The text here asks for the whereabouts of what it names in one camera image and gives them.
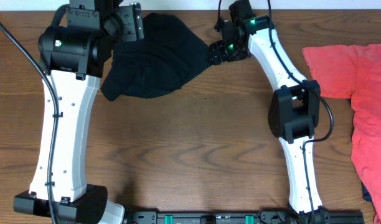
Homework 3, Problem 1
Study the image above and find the black t-shirt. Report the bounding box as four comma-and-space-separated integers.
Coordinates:
100, 13, 211, 101

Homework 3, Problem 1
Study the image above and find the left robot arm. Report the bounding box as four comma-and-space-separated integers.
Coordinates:
13, 1, 144, 223

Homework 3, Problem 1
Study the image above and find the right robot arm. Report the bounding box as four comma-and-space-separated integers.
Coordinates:
209, 14, 329, 223

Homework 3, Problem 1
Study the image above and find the red t-shirt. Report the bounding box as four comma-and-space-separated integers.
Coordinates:
303, 44, 381, 223

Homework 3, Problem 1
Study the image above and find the black right camera cable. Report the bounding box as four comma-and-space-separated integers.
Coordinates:
214, 0, 335, 218

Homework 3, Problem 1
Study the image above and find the black camera cable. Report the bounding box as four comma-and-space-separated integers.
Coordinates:
0, 11, 61, 224
214, 0, 335, 218

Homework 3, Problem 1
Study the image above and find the black left camera cable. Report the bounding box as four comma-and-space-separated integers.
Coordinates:
0, 11, 61, 224

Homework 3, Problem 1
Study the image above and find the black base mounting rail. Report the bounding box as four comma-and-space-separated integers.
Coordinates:
127, 209, 365, 224

